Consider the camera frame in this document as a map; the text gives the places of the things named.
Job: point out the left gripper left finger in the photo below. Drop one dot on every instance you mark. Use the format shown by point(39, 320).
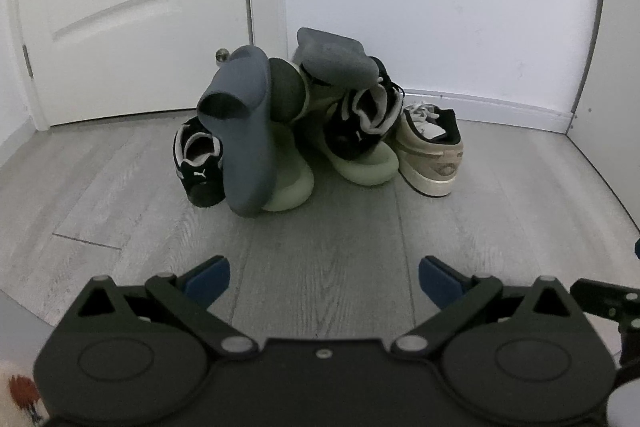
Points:
point(184, 301)

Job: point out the white door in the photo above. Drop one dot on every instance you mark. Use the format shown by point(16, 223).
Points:
point(102, 58)

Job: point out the metal door stopper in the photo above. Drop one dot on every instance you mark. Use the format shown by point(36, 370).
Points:
point(222, 56)

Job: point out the beige jordan sneaker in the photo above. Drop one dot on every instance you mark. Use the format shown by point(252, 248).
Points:
point(429, 147)

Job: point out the light green slide sandal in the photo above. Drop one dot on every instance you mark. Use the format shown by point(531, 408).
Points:
point(375, 168)
point(290, 97)

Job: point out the grey-blue slide sandal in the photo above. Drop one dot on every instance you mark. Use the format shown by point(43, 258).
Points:
point(236, 109)
point(335, 59)

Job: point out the white cabinet panel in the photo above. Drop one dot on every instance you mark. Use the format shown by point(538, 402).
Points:
point(605, 127)

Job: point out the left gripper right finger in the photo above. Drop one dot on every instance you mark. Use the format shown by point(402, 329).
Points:
point(461, 301)

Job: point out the door hinge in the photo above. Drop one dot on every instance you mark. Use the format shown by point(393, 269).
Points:
point(28, 63)

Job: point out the black puma sneaker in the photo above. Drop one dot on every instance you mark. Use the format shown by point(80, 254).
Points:
point(198, 161)
point(360, 119)

